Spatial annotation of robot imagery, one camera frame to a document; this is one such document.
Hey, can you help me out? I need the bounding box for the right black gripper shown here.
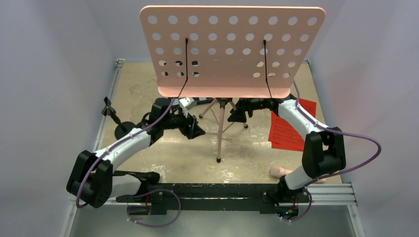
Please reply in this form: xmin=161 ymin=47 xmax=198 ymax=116
xmin=227 ymin=88 xmax=269 ymax=123

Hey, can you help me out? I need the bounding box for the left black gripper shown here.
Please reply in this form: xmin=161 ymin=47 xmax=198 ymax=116
xmin=161 ymin=107 xmax=204 ymax=139

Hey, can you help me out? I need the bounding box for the red sheet music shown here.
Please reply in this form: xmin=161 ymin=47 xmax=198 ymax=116
xmin=268 ymin=112 xmax=304 ymax=152
xmin=270 ymin=98 xmax=318 ymax=148

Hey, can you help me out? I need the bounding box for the pink microphone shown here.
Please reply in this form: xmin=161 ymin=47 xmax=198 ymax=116
xmin=270 ymin=165 xmax=313 ymax=187

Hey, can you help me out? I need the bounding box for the black microphone stand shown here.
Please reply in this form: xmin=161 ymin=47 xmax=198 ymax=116
xmin=101 ymin=97 xmax=136 ymax=140

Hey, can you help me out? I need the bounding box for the pink music stand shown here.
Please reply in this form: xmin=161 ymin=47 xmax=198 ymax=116
xmin=139 ymin=5 xmax=327 ymax=163

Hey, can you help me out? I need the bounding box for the black white chessboard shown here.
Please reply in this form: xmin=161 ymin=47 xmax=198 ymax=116
xmin=172 ymin=97 xmax=214 ymax=106

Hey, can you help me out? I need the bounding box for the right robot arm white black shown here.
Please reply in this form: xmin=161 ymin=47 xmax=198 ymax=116
xmin=227 ymin=95 xmax=346 ymax=201

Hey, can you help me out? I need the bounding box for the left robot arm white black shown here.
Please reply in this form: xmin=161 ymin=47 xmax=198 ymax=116
xmin=66 ymin=97 xmax=205 ymax=208

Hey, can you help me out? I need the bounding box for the black cylinder on table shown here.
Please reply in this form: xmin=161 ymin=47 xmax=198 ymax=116
xmin=113 ymin=170 xmax=160 ymax=184

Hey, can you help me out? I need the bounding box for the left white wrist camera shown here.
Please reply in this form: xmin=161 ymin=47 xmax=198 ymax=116
xmin=178 ymin=97 xmax=197 ymax=115

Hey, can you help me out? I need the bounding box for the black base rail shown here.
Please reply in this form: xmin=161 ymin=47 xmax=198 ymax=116
xmin=116 ymin=183 xmax=309 ymax=215

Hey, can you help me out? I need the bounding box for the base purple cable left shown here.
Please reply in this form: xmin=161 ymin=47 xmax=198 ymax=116
xmin=126 ymin=189 xmax=181 ymax=228

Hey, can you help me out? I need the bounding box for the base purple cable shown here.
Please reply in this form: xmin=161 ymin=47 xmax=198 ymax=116
xmin=126 ymin=189 xmax=181 ymax=228
xmin=278 ymin=193 xmax=313 ymax=224

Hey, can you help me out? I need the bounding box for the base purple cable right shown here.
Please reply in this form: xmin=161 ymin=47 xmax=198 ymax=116
xmin=278 ymin=193 xmax=313 ymax=224

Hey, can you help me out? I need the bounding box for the aluminium frame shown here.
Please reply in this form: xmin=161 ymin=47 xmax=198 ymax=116
xmin=60 ymin=59 xmax=366 ymax=237

